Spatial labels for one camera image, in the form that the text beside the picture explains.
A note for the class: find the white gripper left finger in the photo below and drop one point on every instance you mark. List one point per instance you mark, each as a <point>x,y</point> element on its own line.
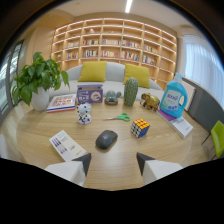
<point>68,170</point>

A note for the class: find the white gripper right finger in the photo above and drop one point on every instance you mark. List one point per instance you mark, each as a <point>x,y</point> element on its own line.
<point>156,169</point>

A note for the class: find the golden elephant figurine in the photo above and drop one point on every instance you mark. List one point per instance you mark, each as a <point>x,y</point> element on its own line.
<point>150,101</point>

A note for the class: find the small green cactus figurine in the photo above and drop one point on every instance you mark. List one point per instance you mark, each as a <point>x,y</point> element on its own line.
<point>112,97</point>

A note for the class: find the pack of pens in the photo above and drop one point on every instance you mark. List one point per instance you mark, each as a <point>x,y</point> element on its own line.
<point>67,145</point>

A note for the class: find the colourful puzzle cube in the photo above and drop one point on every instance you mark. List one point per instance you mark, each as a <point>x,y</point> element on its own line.
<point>140,128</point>

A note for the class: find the dark grey computer mouse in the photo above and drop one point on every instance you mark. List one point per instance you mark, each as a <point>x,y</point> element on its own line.
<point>106,139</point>

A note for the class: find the white and purple book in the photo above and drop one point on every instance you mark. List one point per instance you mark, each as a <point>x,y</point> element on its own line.
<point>178,124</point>

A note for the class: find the green chair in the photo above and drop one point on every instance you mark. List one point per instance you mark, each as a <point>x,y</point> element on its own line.
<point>217,138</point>

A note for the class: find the colourful picture book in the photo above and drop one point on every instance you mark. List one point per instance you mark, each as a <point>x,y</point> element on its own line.
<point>62,102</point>

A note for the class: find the blue detergent bottle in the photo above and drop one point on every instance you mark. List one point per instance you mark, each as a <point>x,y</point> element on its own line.
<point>173,98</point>

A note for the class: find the white plant pot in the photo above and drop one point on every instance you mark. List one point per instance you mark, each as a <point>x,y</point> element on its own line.
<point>40,99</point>

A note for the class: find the purple box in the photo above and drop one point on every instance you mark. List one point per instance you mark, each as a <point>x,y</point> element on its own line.
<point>90,94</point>

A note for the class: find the tall green cactus ornament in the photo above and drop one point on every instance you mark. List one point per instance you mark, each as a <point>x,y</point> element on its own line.
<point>130,92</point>

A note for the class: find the yellow cushion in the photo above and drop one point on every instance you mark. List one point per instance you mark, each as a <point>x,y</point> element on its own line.
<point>93,71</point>
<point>137,75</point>

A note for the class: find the green potted plant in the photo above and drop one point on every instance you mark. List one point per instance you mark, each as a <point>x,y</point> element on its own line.
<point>39,76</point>

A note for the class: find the grey sofa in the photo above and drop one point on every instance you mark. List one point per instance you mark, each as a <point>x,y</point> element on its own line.
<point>110,78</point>

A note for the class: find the wooden bookshelf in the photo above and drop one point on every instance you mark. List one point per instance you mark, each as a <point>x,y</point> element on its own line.
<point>115,46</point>

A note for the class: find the ceiling strip light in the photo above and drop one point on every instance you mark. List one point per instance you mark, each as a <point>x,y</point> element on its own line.
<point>128,5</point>

